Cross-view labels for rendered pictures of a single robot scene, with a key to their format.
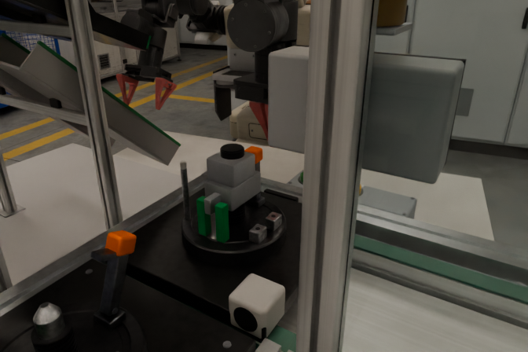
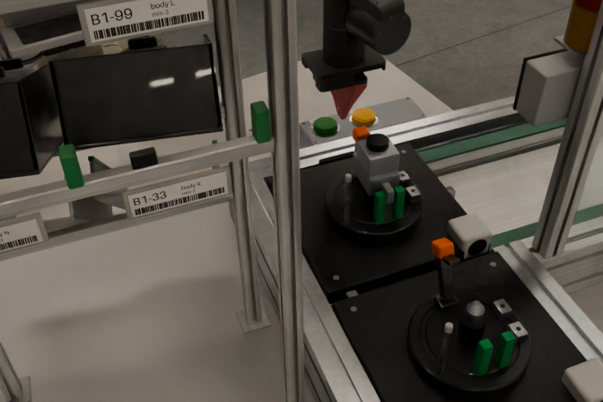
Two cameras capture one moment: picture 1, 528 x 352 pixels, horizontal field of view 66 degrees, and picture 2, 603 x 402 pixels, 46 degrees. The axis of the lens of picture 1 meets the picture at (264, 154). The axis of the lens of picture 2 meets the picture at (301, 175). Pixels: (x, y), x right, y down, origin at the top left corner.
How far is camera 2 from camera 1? 0.78 m
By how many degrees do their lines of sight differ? 46
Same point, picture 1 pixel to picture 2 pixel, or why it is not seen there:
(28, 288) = (332, 356)
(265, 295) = (478, 223)
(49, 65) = not seen: hidden behind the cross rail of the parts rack
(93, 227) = (153, 322)
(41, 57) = not seen: hidden behind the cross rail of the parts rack
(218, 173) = (382, 166)
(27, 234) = (103, 385)
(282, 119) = (546, 108)
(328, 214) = (591, 144)
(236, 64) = (16, 18)
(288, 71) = (556, 82)
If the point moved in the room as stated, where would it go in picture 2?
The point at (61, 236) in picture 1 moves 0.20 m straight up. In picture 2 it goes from (144, 354) to (117, 252)
